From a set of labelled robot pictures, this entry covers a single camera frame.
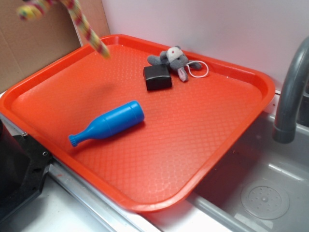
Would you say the multicolored braided rope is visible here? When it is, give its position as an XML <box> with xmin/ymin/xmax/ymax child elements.
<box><xmin>16</xmin><ymin>0</ymin><xmax>111</xmax><ymax>58</ymax></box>

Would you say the blue plastic toy bottle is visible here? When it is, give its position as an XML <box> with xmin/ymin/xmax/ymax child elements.
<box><xmin>69</xmin><ymin>101</ymin><xmax>145</xmax><ymax>147</ymax></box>

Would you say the black rectangular block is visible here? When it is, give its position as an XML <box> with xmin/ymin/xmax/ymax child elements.
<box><xmin>143</xmin><ymin>64</ymin><xmax>172</xmax><ymax>91</ymax></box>

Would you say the grey plush mouse toy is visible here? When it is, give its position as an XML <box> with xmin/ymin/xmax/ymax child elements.
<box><xmin>147</xmin><ymin>46</ymin><xmax>209</xmax><ymax>82</ymax></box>

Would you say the grey plastic sink basin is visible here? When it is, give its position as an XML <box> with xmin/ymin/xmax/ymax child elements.
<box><xmin>146</xmin><ymin>113</ymin><xmax>309</xmax><ymax>232</ymax></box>

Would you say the grey sink faucet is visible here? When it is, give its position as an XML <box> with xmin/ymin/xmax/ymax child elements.
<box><xmin>272</xmin><ymin>38</ymin><xmax>309</xmax><ymax>144</ymax></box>

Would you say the brown cardboard panel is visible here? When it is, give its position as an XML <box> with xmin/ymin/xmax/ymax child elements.
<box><xmin>0</xmin><ymin>0</ymin><xmax>111</xmax><ymax>94</ymax></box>

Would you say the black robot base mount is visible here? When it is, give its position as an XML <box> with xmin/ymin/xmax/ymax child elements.
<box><xmin>0</xmin><ymin>122</ymin><xmax>52</xmax><ymax>222</ymax></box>

